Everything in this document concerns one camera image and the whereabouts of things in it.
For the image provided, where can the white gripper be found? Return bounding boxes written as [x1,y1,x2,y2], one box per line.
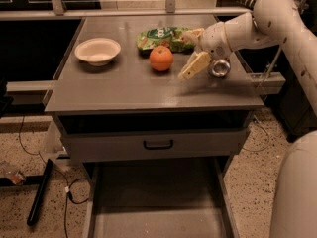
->
[178,22,232,80]

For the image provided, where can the orange fruit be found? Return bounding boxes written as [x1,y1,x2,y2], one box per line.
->
[149,46,173,71]

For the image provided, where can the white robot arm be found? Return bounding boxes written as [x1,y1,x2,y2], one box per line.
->
[178,0,317,238]

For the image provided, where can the grey drawer cabinet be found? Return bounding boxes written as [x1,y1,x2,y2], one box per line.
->
[44,14,265,167]

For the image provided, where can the closed grey top drawer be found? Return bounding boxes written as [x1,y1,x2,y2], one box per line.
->
[61,128,250,163]

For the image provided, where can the open grey middle drawer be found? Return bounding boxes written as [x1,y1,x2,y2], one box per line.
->
[82,157,240,238]

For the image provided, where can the silver soda can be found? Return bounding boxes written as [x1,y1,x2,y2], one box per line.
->
[208,59,231,78]

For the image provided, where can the green chip bag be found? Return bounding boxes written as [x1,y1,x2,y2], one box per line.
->
[137,27,195,55]

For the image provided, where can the white paper bowl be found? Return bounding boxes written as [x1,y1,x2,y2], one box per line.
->
[74,38,121,66]

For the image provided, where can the black bar on floor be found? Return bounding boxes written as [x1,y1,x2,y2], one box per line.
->
[27,159,53,226]

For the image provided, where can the black drawer handle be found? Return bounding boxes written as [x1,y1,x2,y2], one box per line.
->
[143,140,174,151]

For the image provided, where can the black floor cable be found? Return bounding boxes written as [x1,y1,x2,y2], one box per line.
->
[17,115,91,238]

